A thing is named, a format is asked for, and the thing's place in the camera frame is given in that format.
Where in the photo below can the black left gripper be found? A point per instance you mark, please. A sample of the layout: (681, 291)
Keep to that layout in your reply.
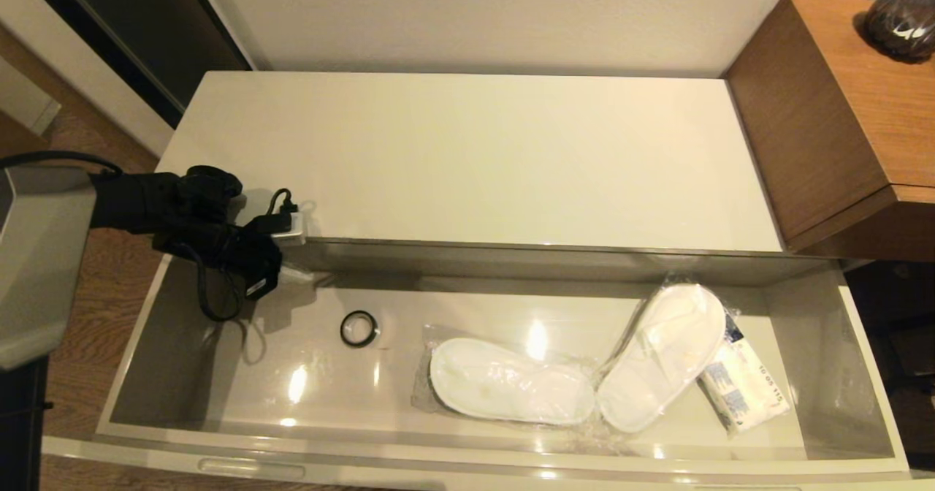
(259, 264)

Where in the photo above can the black tape roll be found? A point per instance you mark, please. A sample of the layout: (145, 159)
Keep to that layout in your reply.
(343, 330)

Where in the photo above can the white slippers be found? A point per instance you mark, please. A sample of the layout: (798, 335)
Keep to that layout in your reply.
(511, 385)
(661, 359)

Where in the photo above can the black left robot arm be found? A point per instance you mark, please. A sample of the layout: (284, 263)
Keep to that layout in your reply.
(44, 257)

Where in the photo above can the black sliding door panel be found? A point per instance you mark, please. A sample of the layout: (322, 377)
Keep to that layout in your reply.
(146, 31)

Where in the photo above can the white packet with blue print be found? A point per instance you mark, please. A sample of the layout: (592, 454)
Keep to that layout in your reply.
(749, 396)

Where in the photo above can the brown wooden side cabinet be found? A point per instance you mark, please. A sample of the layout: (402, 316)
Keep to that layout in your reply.
(876, 111)

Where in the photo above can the dark ribbed glass vase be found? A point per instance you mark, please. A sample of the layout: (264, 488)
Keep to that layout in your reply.
(906, 23)

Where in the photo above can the white door frame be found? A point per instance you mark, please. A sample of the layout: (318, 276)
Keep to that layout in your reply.
(95, 82)

